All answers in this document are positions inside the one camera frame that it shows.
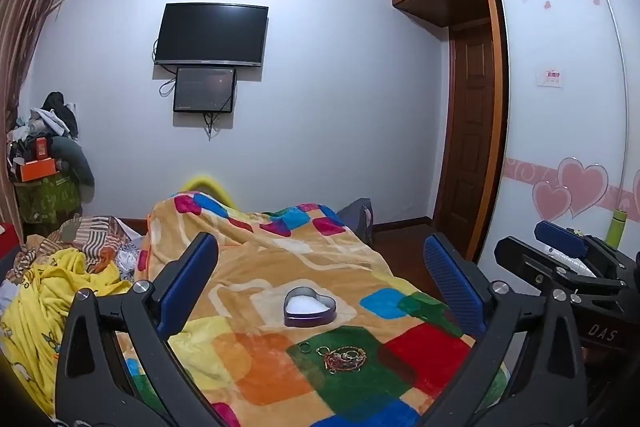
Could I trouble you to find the white paper sign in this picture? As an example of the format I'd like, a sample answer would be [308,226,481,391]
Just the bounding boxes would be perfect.
[534,68,564,89]

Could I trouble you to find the black wall television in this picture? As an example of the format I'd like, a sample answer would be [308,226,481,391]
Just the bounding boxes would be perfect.
[153,3,270,68]

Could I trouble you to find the colourful patchwork blanket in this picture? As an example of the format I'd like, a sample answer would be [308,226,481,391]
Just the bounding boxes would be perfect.
[125,191,511,427]

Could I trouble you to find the yellow printed blanket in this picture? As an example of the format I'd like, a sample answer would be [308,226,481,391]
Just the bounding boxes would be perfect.
[0,247,136,418]

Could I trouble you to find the orange box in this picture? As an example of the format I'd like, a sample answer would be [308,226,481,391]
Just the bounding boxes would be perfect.
[20,158,57,183]

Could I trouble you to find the small black wall monitor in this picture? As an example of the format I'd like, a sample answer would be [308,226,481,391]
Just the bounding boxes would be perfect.
[173,67,237,114]

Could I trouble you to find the red cloth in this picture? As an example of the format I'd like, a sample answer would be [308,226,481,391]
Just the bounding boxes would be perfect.
[0,222,22,254]

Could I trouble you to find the grey backpack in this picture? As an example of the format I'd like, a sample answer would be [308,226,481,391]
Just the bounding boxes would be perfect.
[336,198,375,249]

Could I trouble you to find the white floral cloth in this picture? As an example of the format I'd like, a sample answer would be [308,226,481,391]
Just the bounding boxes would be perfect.
[114,227,147,284]

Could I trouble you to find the pile of clothes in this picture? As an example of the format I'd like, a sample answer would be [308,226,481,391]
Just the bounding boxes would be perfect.
[7,92,81,172]

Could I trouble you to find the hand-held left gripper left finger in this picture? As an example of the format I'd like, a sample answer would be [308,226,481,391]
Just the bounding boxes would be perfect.
[54,232,236,427]

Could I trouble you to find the purple heart-shaped tin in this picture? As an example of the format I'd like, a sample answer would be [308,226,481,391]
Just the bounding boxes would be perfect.
[283,287,337,328]

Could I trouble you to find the brown wooden door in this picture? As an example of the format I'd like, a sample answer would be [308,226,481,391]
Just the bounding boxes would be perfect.
[434,24,502,260]

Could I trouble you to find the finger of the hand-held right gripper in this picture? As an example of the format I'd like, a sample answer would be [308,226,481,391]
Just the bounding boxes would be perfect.
[494,235,571,280]
[534,221,608,263]

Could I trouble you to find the green bottle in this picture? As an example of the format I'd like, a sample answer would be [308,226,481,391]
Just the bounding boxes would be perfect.
[605,208,630,247]

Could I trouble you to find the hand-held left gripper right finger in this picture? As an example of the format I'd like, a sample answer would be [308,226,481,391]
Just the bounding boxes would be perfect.
[422,233,588,427]

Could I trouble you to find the striped brown cloth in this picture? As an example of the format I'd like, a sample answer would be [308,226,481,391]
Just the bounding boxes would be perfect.
[15,214,151,280]

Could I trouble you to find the black monitor cables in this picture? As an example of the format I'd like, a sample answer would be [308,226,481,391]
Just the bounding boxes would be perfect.
[201,111,224,142]

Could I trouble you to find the colourful beaded bracelet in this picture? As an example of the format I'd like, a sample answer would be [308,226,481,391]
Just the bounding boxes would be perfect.
[322,346,369,374]

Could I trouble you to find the yellow pillow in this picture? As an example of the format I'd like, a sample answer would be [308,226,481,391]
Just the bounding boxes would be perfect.
[181,174,242,208]

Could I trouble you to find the green patterned bag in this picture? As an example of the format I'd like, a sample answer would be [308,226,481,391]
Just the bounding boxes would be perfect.
[14,174,84,224]

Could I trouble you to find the brown striped curtain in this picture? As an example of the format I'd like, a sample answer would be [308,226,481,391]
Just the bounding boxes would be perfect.
[0,0,77,238]

